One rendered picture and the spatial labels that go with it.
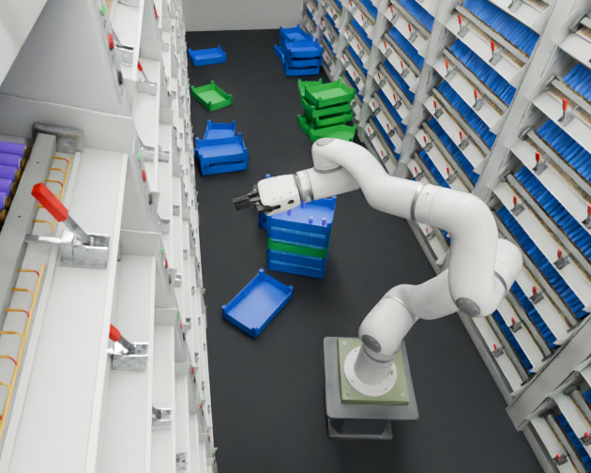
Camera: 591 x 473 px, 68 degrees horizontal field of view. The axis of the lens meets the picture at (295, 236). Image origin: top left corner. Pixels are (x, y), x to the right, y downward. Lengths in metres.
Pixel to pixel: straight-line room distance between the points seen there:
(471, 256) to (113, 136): 0.73
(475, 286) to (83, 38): 0.81
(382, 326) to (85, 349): 0.99
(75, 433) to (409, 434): 1.70
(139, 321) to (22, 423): 0.29
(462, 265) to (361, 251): 1.51
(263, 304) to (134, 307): 1.58
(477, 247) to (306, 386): 1.19
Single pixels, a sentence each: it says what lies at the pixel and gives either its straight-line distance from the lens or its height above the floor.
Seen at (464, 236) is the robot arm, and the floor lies 1.14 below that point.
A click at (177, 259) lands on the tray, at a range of 1.22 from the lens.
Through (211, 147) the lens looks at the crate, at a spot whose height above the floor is 0.08.
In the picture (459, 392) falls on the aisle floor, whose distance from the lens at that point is 2.12.
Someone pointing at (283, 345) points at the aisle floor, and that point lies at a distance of 2.07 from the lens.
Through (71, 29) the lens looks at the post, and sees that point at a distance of 0.54.
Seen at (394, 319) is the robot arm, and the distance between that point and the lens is 1.31.
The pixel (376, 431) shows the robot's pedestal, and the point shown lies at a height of 0.06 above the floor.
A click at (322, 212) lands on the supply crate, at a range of 2.19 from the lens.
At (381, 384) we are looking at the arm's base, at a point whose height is 0.32.
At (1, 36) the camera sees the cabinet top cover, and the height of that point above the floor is 1.68.
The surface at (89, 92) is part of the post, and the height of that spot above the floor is 1.53.
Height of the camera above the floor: 1.78
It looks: 45 degrees down
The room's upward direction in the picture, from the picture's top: 4 degrees clockwise
